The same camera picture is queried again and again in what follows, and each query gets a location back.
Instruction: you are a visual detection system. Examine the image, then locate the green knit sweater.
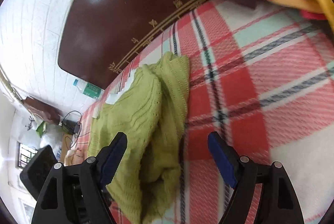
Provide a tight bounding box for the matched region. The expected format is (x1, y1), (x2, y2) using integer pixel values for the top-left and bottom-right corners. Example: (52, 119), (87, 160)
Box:
(87, 52), (190, 223)

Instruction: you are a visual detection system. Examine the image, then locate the peach folded cloth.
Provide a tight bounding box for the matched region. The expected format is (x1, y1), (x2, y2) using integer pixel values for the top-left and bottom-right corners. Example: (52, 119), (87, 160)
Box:
(64, 148), (87, 166)

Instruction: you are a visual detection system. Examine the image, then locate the white plastic bag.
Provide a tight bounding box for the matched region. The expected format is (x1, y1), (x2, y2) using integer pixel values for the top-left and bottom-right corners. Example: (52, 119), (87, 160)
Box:
(40, 124), (64, 154)

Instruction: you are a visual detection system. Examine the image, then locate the brown paper bag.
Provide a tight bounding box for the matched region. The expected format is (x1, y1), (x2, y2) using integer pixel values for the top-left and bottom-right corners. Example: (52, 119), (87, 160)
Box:
(23, 97), (61, 125)

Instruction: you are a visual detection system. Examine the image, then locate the green label plastic bottle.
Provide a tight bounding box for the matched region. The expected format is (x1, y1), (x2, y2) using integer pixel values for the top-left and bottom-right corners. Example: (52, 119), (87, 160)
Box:
(73, 79), (102, 100)

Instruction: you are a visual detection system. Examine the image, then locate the red plaid bed sheet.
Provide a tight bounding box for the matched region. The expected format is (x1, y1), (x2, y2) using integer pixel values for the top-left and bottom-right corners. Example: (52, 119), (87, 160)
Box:
(70, 0), (334, 224)

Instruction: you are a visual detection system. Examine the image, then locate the dark brown wooden headboard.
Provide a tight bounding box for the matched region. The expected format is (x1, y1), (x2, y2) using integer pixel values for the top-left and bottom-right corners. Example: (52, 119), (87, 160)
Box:
(58, 0), (206, 88)

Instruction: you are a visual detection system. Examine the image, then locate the black charger cable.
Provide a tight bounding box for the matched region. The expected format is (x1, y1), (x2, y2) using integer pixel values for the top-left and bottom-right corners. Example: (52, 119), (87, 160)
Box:
(61, 110), (83, 148)

